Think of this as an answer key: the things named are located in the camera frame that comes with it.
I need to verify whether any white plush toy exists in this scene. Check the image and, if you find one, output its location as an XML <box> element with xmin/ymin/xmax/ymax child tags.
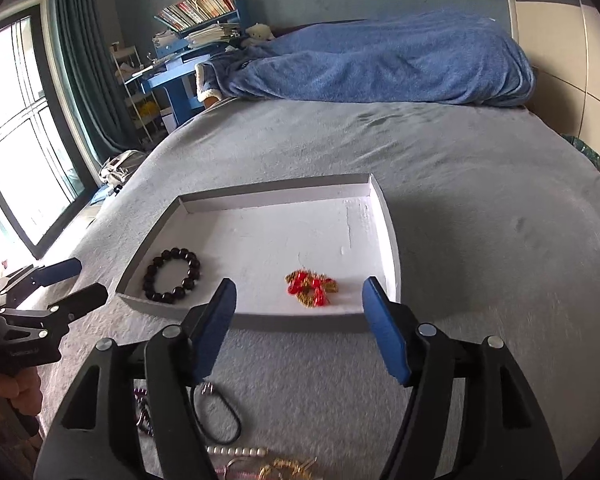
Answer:
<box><xmin>245</xmin><ymin>23</ymin><xmax>275</xmax><ymax>44</ymax></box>

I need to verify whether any teal curtain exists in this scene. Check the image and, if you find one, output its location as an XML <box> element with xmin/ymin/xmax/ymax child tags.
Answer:
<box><xmin>50</xmin><ymin>0</ymin><xmax>142</xmax><ymax>162</ymax></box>

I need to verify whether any black elastic hair tie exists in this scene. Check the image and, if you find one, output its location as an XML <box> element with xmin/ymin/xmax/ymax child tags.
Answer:
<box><xmin>194</xmin><ymin>381</ymin><xmax>244</xmax><ymax>444</ymax></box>

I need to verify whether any large black bead bracelet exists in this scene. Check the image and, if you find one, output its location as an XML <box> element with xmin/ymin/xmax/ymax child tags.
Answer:
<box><xmin>142</xmin><ymin>247</ymin><xmax>202</xmax><ymax>304</ymax></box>

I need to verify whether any blue blanket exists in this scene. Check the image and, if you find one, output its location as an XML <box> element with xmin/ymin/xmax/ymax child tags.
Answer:
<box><xmin>196</xmin><ymin>10</ymin><xmax>535</xmax><ymax>107</ymax></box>

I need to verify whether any white shelf rack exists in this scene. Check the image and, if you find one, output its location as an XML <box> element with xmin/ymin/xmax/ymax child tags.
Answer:
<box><xmin>109</xmin><ymin>41</ymin><xmax>160</xmax><ymax>145</ymax></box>

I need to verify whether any row of books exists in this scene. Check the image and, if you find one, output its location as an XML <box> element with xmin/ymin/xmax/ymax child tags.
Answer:
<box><xmin>154</xmin><ymin>0</ymin><xmax>238</xmax><ymax>32</ymax></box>

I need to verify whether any small dark bead bracelet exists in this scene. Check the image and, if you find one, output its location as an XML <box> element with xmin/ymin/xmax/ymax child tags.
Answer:
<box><xmin>133</xmin><ymin>384</ymin><xmax>156</xmax><ymax>437</ymax></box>

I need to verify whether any grey bag on floor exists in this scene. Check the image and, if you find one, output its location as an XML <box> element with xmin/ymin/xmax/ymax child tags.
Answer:
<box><xmin>99</xmin><ymin>150</ymin><xmax>146</xmax><ymax>186</ymax></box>

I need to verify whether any red gold charm ornament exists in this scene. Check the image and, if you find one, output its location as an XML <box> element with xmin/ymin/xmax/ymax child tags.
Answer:
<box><xmin>285</xmin><ymin>269</ymin><xmax>339</xmax><ymax>308</ymax></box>

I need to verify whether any window frame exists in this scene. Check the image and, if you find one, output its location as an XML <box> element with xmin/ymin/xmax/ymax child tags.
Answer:
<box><xmin>0</xmin><ymin>2</ymin><xmax>97</xmax><ymax>259</ymax></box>

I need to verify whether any left hand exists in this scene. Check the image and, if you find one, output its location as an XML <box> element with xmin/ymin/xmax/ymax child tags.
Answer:
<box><xmin>0</xmin><ymin>367</ymin><xmax>43</xmax><ymax>420</ymax></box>

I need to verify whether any beige wardrobe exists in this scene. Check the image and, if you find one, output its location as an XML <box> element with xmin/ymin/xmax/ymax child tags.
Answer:
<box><xmin>508</xmin><ymin>0</ymin><xmax>600</xmax><ymax>155</ymax></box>

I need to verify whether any blue desk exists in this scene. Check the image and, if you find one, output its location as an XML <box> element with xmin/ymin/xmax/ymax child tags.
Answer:
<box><xmin>140</xmin><ymin>0</ymin><xmax>252</xmax><ymax>126</ymax></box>

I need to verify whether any pearl hair clip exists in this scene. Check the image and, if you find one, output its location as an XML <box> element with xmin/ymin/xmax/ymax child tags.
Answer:
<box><xmin>207</xmin><ymin>445</ymin><xmax>268</xmax><ymax>457</ymax></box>

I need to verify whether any gold chain bracelet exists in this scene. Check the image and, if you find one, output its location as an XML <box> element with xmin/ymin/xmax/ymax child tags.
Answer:
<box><xmin>256</xmin><ymin>456</ymin><xmax>322</xmax><ymax>480</ymax></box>

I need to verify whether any grey cardboard tray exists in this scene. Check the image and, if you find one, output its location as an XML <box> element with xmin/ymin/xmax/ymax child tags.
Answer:
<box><xmin>116</xmin><ymin>174</ymin><xmax>402</xmax><ymax>333</ymax></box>

